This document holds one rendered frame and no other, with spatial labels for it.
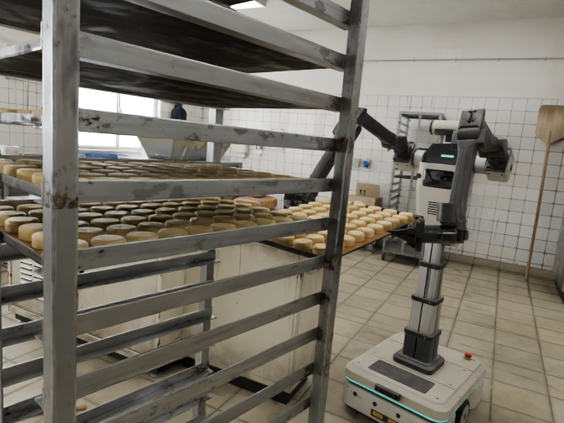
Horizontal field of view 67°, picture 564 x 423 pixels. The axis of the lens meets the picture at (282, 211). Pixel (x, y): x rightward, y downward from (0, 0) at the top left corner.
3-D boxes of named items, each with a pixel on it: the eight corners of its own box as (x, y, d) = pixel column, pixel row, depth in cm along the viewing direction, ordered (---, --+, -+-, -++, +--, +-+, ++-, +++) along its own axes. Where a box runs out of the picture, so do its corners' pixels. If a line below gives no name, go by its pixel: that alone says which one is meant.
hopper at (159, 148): (132, 156, 228) (132, 130, 226) (195, 158, 278) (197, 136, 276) (174, 161, 216) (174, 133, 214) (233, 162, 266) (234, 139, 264)
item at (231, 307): (178, 368, 243) (186, 215, 229) (213, 345, 274) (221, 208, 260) (289, 409, 214) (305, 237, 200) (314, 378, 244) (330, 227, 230)
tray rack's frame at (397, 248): (389, 248, 583) (406, 116, 555) (428, 255, 562) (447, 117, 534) (379, 258, 525) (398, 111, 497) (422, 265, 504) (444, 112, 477)
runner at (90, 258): (325, 227, 102) (326, 214, 102) (334, 228, 101) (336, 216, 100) (34, 271, 54) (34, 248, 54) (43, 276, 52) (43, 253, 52)
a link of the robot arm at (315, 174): (363, 130, 181) (343, 125, 188) (358, 121, 176) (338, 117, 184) (311, 214, 174) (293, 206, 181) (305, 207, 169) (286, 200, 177)
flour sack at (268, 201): (258, 211, 576) (259, 200, 574) (232, 208, 592) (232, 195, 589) (279, 206, 642) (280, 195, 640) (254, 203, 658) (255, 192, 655)
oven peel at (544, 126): (510, 277, 501) (540, 103, 493) (510, 276, 504) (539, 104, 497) (540, 283, 487) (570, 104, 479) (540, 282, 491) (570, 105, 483)
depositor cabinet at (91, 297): (7, 322, 280) (6, 196, 267) (97, 293, 344) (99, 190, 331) (157, 383, 226) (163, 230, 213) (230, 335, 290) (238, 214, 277)
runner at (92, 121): (332, 151, 100) (333, 138, 99) (342, 152, 98) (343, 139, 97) (33, 127, 51) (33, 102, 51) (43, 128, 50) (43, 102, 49)
